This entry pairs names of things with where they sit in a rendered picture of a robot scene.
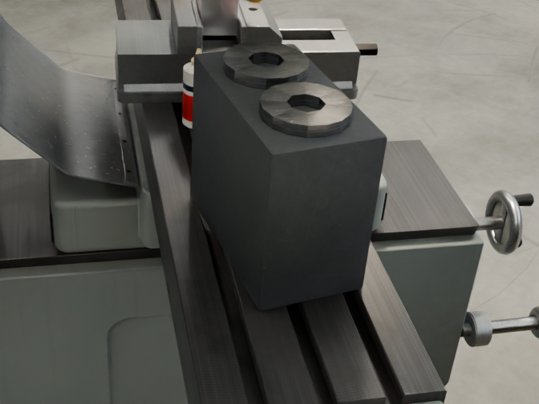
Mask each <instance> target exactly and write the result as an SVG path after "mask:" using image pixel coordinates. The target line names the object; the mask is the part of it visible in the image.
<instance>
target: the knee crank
mask: <svg viewBox="0 0 539 404"><path fill-rule="evenodd" d="M529 330H531V332H532V334H533V335H534V336H535V337H536V338H539V306H536V307H534V308H532V310H531V311H530V313H529V316H528V317H519V318H509V319H501V320H492V321H490V319H489V317H488V314H487V313H486V312H484V311H474V312H467V313H466V316H465V319H464V325H463V329H462V332H461V335H460V337H463V338H464V340H465V341H466V343H467V344H468V345H469V346H471V347H475V346H483V345H488V344H489V342H490V341H491V339H492V335H493V334H496V333H511V332H520V331H529Z"/></svg>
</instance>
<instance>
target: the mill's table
mask: <svg viewBox="0 0 539 404"><path fill-rule="evenodd" d="M115 7H116V11H117V16H118V20H171V0H115ZM133 104H134V108H135V113H136V122H137V126H138V131H139V135H140V143H141V148H142V152H143V157H144V166H145V170H146V175H147V179H148V187H149V192H150V197H151V202H152V210H153V214H154V219H155V223H156V231H157V236H158V241H159V246H160V254H161V259H162V263H163V268H164V276H165V280H166V285H167V290H168V298H169V303H170V307H171V312H172V320H173V324H174V330H175V334H176V342H177V347H178V351H179V356H180V364H181V369H182V374H183V378H184V386H185V391H186V395H187V400H188V404H444V400H445V397H446V393H447V391H446V389H445V387H444V384H443V383H442V381H441V379H440V376H439V375H438V373H437V371H436V368H435V367H434V365H433V363H432V360H431V359H430V357H429V355H428V352H427V350H426V349H425V347H424V344H423V342H422V341H421V339H420V337H419V334H418V333H417V331H416V329H415V326H414V325H413V323H412V321H411V319H410V317H409V316H408V314H407V311H406V309H405V308H404V306H403V303H402V301H401V300H400V298H399V295H398V293H397V292H396V290H395V287H394V285H393V284H392V282H391V279H390V277H389V276H388V274H387V271H386V269H385V268H384V266H383V263H382V261H381V260H380V258H379V255H378V253H377V252H376V250H375V247H374V245H373V244H372V242H370V247H369V252H368V257H367V266H366V271H365V276H364V281H363V287H362V288H361V289H357V290H353V291H350V292H345V293H339V294H335V295H331V296H328V297H321V298H317V299H313V300H309V301H303V302H299V303H295V304H292V305H285V306H282V307H277V308H274V309H267V310H263V311H260V310H258V308H257V306H256V305H255V303H254V302H253V299H252V298H251V296H250V295H249V293H248V291H247V290H246V288H245V286H244V285H243V283H242V282H241V279H240V278H239V276H238V275H237V273H236V271H235V270H234V268H233V266H232V265H231V263H230V262H229V259H228V258H227V256H226V255H225V253H224V251H223V249H222V248H221V246H220V245H219V243H218V241H217V239H216V237H215V236H214V235H213V233H212V231H211V229H210V228H209V226H208V225H207V223H206V221H205V219H204V217H203V216H202V215H201V213H200V211H199V209H198V208H197V206H196V205H195V203H194V201H193V199H192V197H191V168H192V136H193V130H192V129H191V128H188V127H186V126H185V125H184V124H183V123H182V105H183V103H133Z"/></svg>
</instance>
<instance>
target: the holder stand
mask: <svg viewBox="0 0 539 404"><path fill-rule="evenodd" d="M386 145H387V137H386V135H385V134H384V133H383V132H382V131H381V130H380V129H379V128H378V127H377V126H376V125H375V124H374V123H373V122H372V121H371V120H370V119H369V118H368V117H367V116H366V115H365V114H364V113H363V112H362V111H361V110H360V109H359V108H358V107H357V106H356V105H355V104H354V103H353V102H352V101H351V100H350V99H349V98H348V97H347V96H346V95H345V94H344V93H343V92H342V91H341V90H340V89H339V88H338V87H337V86H336V85H335V84H334V83H333V82H332V81H331V80H330V79H329V78H328V77H327V76H326V75H325V74H324V73H323V72H322V71H321V70H320V69H319V68H318V67H317V66H316V65H315V64H314V63H313V62H312V61H311V60H310V59H309V58H308V57H307V56H306V55H305V54H304V53H303V52H302V51H301V50H300V49H299V48H298V47H297V46H296V45H295V44H292V43H291V44H281V43H275V42H246V43H242V44H238V45H236V46H233V47H231V48H229V49H228V50H226V51H218V52H210V53H203V54H196V55H195V56H194V71H193V104H192V168H191V197H192V200H193V201H194V203H195V205H196V206H197V208H198V209H199V211H200V213H201V215H202V216H203V217H204V219H205V221H206V223H207V225H208V226H209V228H210V229H211V231H212V233H213V235H214V236H215V237H216V239H217V241H218V243H219V245H220V246H221V248H222V249H223V251H224V253H225V255H226V256H227V258H228V259H229V262H230V263H231V265H232V266H233V268H234V270H235V271H236V273H237V275H238V276H239V278H240V279H241V282H242V283H243V285H244V286H245V288H246V290H247V291H248V293H249V295H250V296H251V298H252V299H253V302H254V303H255V305H256V306H257V308H258V310H260V311H263V310H267V309H274V308H277V307H282V306H285V305H292V304H295V303H299V302H303V301H309V300H313V299H317V298H321V297H328V296H331V295H335V294H339V293H345V292H350V291H353V290H357V289H361V288H362V287H363V281H364V276H365V271H366V266H367V257H368V252H369V247H370V242H371V232H372V227H373V222H374V217H375V208H376V203H377V198H378V193H379V184H380V179H381V174H382V169H383V160H384V155H385V150H386Z"/></svg>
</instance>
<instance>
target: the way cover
mask: <svg viewBox="0 0 539 404"><path fill-rule="evenodd" d="M7 34H8V35H7ZM9 36H10V37H9ZM23 44H25V45H23ZM5 64H6V65H5ZM2 66H4V67H2ZM7 68H9V69H7ZM8 70H10V71H8ZM11 72H12V73H13V74H12V73H11ZM43 74H44V75H43ZM56 76H57V77H56ZM10 78H12V79H10ZM50 78H52V79H50ZM0 79H2V80H0V127H1V128H3V129H4V130H5V131H7V132H8V133H9V134H11V135H12V136H13V137H14V138H16V139H17V140H19V141H20V142H21V143H23V144H24V145H26V146H27V147H28V148H29V149H31V150H32V151H33V152H35V153H37V154H38V155H39V156H41V157H42V158H44V159H45V160H46V161H47V162H49V163H50V164H52V165H53V166H54V167H56V168H57V169H59V170H60V171H61V172H63V173H65V174H67V175H69V176H73V177H76V178H81V179H86V180H95V181H100V182H105V183H110V184H119V185H124V186H129V187H134V188H139V187H140V186H139V181H138V175H137V170H136V162H135V156H134V151H133V146H132V137H131V132H130V127H129V122H128V113H127V108H126V103H121V102H119V101H118V100H117V90H116V80H115V79H108V78H104V77H99V76H96V75H89V74H84V73H80V72H77V71H69V70H67V69H65V68H63V67H61V66H59V65H58V64H57V63H55V62H54V61H53V60H52V59H50V58H49V57H48V56H46V55H45V54H44V53H43V52H41V50H40V49H38V48H37V47H36V46H35V45H33V44H32V43H31V42H29V41H28V40H27V39H26V38H24V37H23V36H22V35H21V34H20V33H18V32H17V31H16V30H15V29H14V28H13V27H11V26H10V25H9V24H8V23H7V21H6V20H5V19H4V18H3V17H2V15H1V14H0ZM108 80H109V81H108ZM112 81H114V82H112ZM77 82H78V83H77ZM105 82H106V83H105ZM112 84H113V85H112ZM61 90H62V91H61ZM48 91H49V92H48ZM109 93H111V94H109ZM6 94H8V95H6ZM109 95H110V96H109ZM42 97H43V98H44V100H43V99H42ZM54 98H55V99H54ZM106 98H107V99H106ZM3 99H4V100H3ZM94 99H95V100H94ZM106 101H107V103H106ZM60 104H61V106H60ZM58 105H59V107H58ZM64 109H65V110H64ZM26 110H27V111H26ZM89 110H90V112H89ZM15 112H16V113H15ZM55 112H56V113H55ZM64 113H66V114H64ZM121 113H123V114H122V115H121ZM15 116H17V117H15ZM31 116H32V117H33V118H31ZM96 116H97V118H96ZM50 117H51V119H50ZM64 120H66V121H64ZM106 122H107V123H106ZM66 123H67V124H66ZM40 126H41V127H40ZM19 128H20V129H19ZM35 130H37V131H35ZM30 131H31V132H30ZM114 132H116V133H114ZM22 133H23V134H22ZM75 133H76V134H75ZM84 133H86V135H84ZM24 136H26V137H24ZM55 136H56V137H55ZM60 136H61V138H60ZM71 138H72V140H71ZM99 140H101V141H99ZM117 141H118V142H120V143H118V142H117ZM48 142H49V143H50V144H49V143H48ZM68 144H70V145H68ZM120 144H122V145H120ZM51 145H52V146H53V147H51ZM50 147H51V148H50ZM86 147H87V148H86ZM93 147H95V148H93ZM88 148H89V149H88ZM104 154H105V155H104ZM52 155H53V156H52ZM86 156H87V157H86ZM122 158H123V160H122ZM77 161H79V162H77ZM113 162H115V163H113ZM94 166H95V167H94ZM90 167H92V168H90ZM117 169H119V171H118V170H117ZM106 173H109V174H106Z"/></svg>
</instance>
